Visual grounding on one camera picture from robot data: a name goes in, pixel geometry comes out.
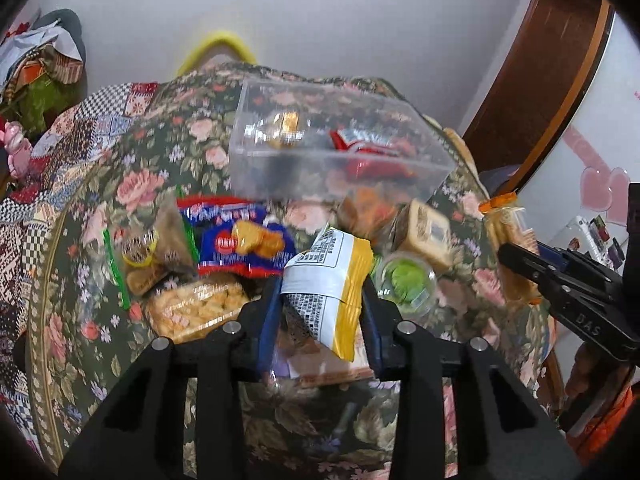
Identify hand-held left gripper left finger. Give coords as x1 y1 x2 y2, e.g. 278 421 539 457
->
57 276 283 480

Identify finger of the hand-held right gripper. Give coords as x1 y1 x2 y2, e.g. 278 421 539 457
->
537 244 613 273
497 242 640 361

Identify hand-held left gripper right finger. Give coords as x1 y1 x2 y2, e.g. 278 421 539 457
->
360 276 583 480

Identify green jelly cup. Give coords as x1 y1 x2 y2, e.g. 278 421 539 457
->
372 252 438 318

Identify white and yellow snack packet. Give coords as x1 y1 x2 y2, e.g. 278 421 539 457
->
280 227 375 361

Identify blue and red cracker packet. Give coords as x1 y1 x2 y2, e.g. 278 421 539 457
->
179 196 297 278

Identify tan cake packet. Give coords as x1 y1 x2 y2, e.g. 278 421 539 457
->
395 199 456 273

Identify brown snack packet green edges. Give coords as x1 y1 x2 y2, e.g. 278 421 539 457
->
102 195 201 311

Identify clear packet of orange snack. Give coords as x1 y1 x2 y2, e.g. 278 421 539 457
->
337 185 406 246

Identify clear plastic container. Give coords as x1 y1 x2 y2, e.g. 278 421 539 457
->
229 79 457 206

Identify white box with stickers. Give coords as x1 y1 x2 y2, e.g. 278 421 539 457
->
550 215 626 266

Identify pink heart sticker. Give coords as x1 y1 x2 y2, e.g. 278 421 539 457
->
580 165 631 211

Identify clear packet of brown snack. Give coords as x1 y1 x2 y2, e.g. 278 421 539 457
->
262 305 377 390

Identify clear packet of yellow crackers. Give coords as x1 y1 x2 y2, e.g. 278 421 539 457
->
145 280 251 345

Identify blue-grey cloth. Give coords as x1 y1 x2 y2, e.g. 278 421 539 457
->
477 167 523 201

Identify white fridge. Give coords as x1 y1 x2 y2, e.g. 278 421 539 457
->
520 12 640 286

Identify beige cushion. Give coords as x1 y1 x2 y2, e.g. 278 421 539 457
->
442 127 478 171

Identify brown wooden door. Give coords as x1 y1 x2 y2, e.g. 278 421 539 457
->
462 0 616 196

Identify red snack packet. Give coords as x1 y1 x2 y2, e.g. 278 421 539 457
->
329 127 418 181

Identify gold wrapped snack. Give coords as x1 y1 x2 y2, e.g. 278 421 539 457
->
267 111 307 148

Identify patchwork quilt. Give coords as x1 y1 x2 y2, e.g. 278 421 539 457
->
0 80 161 456

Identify yellow hoop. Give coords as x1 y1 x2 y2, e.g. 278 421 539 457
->
175 31 258 75

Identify pink toy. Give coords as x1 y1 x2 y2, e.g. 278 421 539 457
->
0 120 33 178

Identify pile of clothes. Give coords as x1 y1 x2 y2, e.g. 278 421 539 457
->
0 25 86 126

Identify grey chair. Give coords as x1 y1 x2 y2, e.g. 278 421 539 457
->
35 8 86 61

